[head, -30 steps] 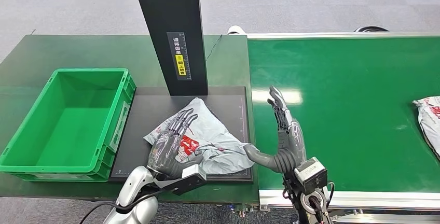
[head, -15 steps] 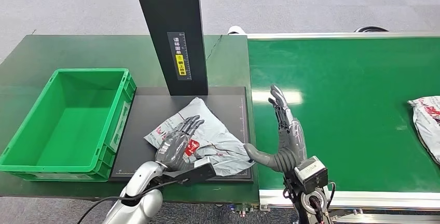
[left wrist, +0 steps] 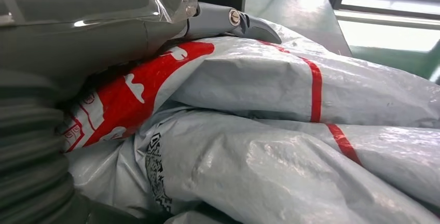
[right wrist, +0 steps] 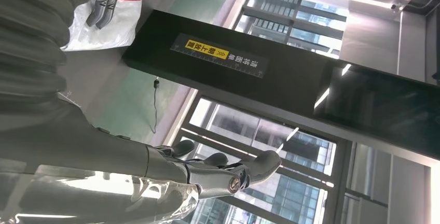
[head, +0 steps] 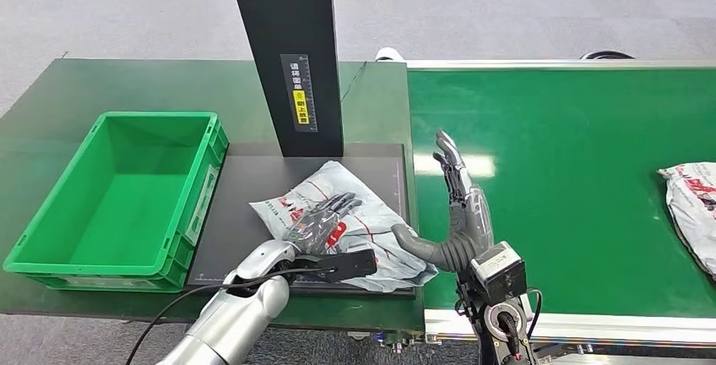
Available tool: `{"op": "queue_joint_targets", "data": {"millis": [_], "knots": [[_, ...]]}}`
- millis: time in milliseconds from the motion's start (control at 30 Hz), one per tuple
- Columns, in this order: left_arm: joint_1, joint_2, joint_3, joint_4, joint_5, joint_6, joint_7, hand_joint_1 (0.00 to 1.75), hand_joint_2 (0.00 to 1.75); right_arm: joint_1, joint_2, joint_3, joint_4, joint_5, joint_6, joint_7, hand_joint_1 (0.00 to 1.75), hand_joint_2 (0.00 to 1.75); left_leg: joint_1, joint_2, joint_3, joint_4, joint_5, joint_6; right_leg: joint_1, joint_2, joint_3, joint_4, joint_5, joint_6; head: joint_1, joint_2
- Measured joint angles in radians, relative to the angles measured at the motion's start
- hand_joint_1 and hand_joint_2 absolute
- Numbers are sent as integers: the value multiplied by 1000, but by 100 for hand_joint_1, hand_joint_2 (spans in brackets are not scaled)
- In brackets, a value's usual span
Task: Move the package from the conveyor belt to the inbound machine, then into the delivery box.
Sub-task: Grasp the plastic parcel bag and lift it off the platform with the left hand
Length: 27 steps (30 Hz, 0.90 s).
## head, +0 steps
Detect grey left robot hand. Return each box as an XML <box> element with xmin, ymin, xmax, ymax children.
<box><xmin>285</xmin><ymin>193</ymin><xmax>364</xmax><ymax>256</ymax></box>

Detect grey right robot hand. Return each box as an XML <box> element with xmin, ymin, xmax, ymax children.
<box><xmin>390</xmin><ymin>129</ymin><xmax>496</xmax><ymax>275</ymax></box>

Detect green conveyor belt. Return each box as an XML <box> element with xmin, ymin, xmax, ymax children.
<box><xmin>407</xmin><ymin>68</ymin><xmax>716</xmax><ymax>319</ymax></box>

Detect grey long mailer package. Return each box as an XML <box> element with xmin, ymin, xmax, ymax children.
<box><xmin>658</xmin><ymin>161</ymin><xmax>716</xmax><ymax>281</ymax></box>

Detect clear crate label holder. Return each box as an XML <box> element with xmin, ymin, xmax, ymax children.
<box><xmin>184</xmin><ymin>165</ymin><xmax>220</xmax><ymax>247</ymax></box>

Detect metal connectors under table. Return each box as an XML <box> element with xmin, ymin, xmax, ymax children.
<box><xmin>346</xmin><ymin>329</ymin><xmax>443</xmax><ymax>352</ymax></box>

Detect black yellow column label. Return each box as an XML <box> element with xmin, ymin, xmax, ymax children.
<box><xmin>279</xmin><ymin>53</ymin><xmax>319</xmax><ymax>133</ymax></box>

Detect green plastic crate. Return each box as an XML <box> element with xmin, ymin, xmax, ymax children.
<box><xmin>3</xmin><ymin>112</ymin><xmax>230</xmax><ymax>295</ymax></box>

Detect black scanner column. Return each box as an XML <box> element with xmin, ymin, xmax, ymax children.
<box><xmin>225</xmin><ymin>0</ymin><xmax>345</xmax><ymax>159</ymax></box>

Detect black curved floor object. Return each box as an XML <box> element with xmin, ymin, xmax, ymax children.
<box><xmin>579</xmin><ymin>50</ymin><xmax>636</xmax><ymax>62</ymax></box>

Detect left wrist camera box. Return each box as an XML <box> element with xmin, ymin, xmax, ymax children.
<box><xmin>312</xmin><ymin>248</ymin><xmax>378</xmax><ymax>286</ymax></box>

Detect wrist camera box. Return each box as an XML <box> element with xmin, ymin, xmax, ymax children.
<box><xmin>312</xmin><ymin>248</ymin><xmax>378</xmax><ymax>286</ymax></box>
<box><xmin>469</xmin><ymin>241</ymin><xmax>528</xmax><ymax>308</ymax></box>

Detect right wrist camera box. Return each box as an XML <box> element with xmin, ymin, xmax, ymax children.
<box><xmin>469</xmin><ymin>241</ymin><xmax>528</xmax><ymax>308</ymax></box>

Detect black scanner base plate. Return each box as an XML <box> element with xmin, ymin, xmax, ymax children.
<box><xmin>186</xmin><ymin>143</ymin><xmax>418</xmax><ymax>299</ymax></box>

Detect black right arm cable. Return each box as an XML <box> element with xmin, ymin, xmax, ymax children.
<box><xmin>524</xmin><ymin>287</ymin><xmax>545</xmax><ymax>342</ymax></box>

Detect thin black table cable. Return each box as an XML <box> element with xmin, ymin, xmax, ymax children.
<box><xmin>339</xmin><ymin>61</ymin><xmax>369</xmax><ymax>105</ymax></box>

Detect wide aluminium conveyor rail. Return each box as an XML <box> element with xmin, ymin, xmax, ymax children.
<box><xmin>423</xmin><ymin>308</ymin><xmax>716</xmax><ymax>348</ymax></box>

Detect thin aluminium conveyor rail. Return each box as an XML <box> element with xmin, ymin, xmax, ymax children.
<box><xmin>405</xmin><ymin>58</ymin><xmax>716</xmax><ymax>71</ymax></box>

